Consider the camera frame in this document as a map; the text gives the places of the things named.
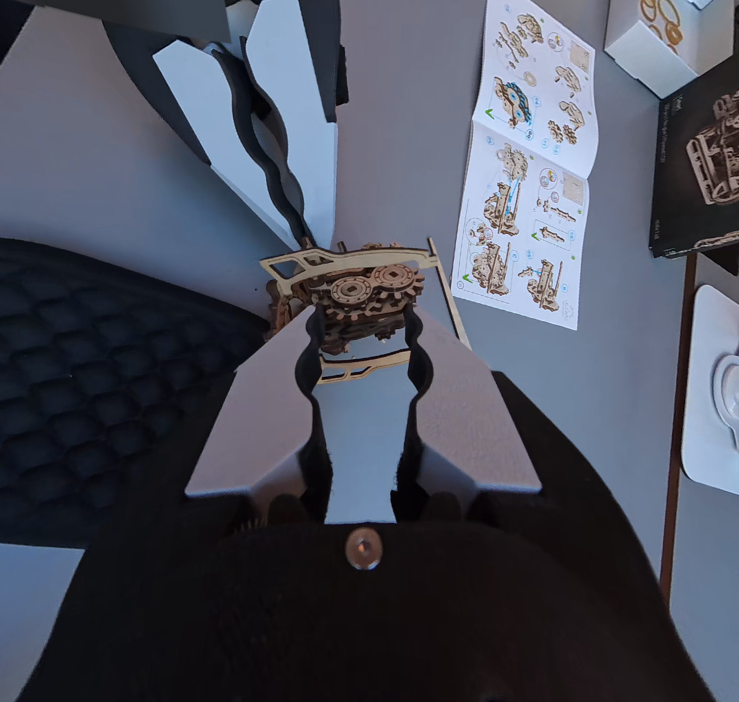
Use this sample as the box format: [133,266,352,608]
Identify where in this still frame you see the thin wooden stick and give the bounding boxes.
[427,238,473,352]

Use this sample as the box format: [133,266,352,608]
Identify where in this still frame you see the black model kit box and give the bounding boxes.
[648,69,739,260]

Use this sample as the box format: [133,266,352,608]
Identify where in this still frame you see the wooden gear model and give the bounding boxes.
[260,239,441,387]

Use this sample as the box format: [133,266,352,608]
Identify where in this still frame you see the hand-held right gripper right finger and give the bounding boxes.
[393,303,543,522]

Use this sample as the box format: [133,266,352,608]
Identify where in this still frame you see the printed instruction sheet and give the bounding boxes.
[452,0,599,331]

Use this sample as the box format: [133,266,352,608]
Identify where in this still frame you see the white cardboard box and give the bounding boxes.
[603,0,739,100]

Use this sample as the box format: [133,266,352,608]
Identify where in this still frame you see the pile of wooden rings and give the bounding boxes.
[638,0,687,56]

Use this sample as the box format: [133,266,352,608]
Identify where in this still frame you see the black quilted cushion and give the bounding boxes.
[0,238,272,547]

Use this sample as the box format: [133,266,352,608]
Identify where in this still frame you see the white plastic base plate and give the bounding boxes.
[681,284,739,495]

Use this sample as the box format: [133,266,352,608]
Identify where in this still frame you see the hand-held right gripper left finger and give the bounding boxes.
[185,303,334,522]

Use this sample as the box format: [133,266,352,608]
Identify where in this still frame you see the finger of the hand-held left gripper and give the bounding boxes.
[153,39,311,250]
[239,0,339,248]

